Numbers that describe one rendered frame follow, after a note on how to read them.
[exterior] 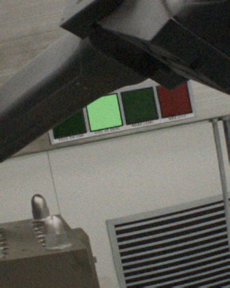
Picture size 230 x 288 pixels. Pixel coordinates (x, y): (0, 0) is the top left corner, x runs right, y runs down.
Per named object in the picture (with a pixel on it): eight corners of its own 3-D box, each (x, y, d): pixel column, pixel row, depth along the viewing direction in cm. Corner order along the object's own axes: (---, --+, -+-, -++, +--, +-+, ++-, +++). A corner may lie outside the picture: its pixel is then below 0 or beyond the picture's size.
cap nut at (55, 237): (46, 251, 113) (37, 219, 112) (44, 247, 116) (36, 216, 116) (72, 247, 113) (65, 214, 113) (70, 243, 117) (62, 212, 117)
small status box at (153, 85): (50, 145, 146) (43, 102, 146) (50, 145, 147) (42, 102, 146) (197, 116, 149) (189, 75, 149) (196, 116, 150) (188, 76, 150)
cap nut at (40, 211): (32, 222, 144) (27, 196, 144) (31, 220, 148) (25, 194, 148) (53, 219, 145) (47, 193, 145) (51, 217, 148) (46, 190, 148)
